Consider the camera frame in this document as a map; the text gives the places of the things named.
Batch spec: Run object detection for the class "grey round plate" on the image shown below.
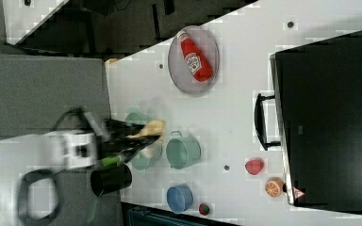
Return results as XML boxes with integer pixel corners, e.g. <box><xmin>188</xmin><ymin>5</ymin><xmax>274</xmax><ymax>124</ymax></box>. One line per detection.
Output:
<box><xmin>168</xmin><ymin>25</ymin><xmax>220</xmax><ymax>95</ymax></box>

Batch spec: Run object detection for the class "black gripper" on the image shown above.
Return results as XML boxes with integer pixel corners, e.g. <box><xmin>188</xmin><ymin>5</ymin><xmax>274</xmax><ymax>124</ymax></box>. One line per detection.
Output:
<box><xmin>97</xmin><ymin>119</ymin><xmax>157</xmax><ymax>163</ymax></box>

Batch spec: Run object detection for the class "blue bowl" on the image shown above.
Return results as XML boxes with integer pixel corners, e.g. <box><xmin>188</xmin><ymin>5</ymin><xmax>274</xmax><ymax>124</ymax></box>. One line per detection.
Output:
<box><xmin>166</xmin><ymin>184</ymin><xmax>193</xmax><ymax>214</ymax></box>

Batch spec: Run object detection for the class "green oval colander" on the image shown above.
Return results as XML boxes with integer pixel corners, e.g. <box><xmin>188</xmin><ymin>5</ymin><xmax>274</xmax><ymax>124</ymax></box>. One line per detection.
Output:
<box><xmin>124</xmin><ymin>111</ymin><xmax>163</xmax><ymax>171</ymax></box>

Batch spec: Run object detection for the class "red ketchup bottle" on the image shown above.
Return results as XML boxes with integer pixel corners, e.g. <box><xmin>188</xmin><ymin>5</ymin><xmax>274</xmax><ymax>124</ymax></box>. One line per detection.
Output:
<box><xmin>177</xmin><ymin>30</ymin><xmax>213</xmax><ymax>82</ymax></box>

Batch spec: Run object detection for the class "black round container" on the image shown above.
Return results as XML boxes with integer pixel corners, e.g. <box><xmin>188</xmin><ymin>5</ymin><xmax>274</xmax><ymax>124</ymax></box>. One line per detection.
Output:
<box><xmin>90</xmin><ymin>165</ymin><xmax>132</xmax><ymax>197</ymax></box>

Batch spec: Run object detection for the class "black toaster oven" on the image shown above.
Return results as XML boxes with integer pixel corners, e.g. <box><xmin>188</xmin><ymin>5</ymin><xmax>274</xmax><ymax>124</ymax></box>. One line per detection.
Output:
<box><xmin>255</xmin><ymin>30</ymin><xmax>362</xmax><ymax>215</ymax></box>

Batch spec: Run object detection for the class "green metal cup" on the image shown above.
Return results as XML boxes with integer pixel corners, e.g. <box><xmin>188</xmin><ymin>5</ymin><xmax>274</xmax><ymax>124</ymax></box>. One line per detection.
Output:
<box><xmin>166</xmin><ymin>131</ymin><xmax>201</xmax><ymax>170</ymax></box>

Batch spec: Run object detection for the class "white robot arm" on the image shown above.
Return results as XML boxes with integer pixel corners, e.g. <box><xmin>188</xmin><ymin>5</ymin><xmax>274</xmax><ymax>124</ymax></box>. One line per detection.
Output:
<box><xmin>0</xmin><ymin>119</ymin><xmax>165</xmax><ymax>226</ymax></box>

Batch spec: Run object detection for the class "toy orange half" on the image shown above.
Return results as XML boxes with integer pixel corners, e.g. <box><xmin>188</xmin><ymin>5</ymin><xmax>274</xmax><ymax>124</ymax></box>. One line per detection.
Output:
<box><xmin>265</xmin><ymin>178</ymin><xmax>284</xmax><ymax>198</ymax></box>

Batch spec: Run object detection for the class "small red toy fruit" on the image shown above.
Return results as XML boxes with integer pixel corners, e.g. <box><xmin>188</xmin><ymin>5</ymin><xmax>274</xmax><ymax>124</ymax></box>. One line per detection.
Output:
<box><xmin>198</xmin><ymin>202</ymin><xmax>210</xmax><ymax>216</ymax></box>

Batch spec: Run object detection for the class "peeled toy banana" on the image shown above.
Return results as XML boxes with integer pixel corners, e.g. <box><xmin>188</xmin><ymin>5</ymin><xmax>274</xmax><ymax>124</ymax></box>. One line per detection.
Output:
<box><xmin>127</xmin><ymin>120</ymin><xmax>166</xmax><ymax>143</ymax></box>

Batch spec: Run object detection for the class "toy strawberry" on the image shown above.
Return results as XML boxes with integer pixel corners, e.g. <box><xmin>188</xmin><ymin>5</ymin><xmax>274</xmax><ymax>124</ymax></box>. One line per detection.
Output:
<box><xmin>245</xmin><ymin>158</ymin><xmax>265</xmax><ymax>175</ymax></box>

